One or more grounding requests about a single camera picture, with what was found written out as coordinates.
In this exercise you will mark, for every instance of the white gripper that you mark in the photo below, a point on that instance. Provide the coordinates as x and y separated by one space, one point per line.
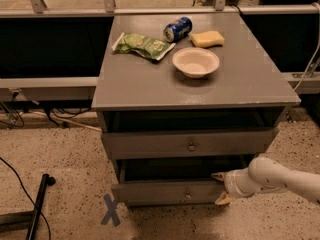
232 183

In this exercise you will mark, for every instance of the grey drawer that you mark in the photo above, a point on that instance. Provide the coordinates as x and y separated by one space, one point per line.
167 181
168 144

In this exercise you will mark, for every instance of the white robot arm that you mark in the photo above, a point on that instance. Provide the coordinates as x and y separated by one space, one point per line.
264 175

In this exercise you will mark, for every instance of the grey top drawer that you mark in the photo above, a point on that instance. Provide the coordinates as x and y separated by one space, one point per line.
168 144

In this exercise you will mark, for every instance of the grey drawer cabinet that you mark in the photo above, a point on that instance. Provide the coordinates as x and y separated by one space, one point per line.
247 91

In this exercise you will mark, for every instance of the blue tape cross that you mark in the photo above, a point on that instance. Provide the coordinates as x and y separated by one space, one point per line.
111 213

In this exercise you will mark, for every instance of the white bowl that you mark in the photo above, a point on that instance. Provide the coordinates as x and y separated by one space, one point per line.
195 62

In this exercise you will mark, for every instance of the yellow sponge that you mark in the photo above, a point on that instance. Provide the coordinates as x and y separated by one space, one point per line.
207 39

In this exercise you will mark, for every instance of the green chip bag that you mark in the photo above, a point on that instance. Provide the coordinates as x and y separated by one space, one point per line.
147 47

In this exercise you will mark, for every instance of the blue soda can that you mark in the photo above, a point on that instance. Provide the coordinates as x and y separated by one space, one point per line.
177 29

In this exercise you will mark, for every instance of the black metal stand base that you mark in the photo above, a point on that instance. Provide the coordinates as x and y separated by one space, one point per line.
28 219

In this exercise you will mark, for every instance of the metal railing frame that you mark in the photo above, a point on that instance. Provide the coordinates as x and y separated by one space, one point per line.
292 47

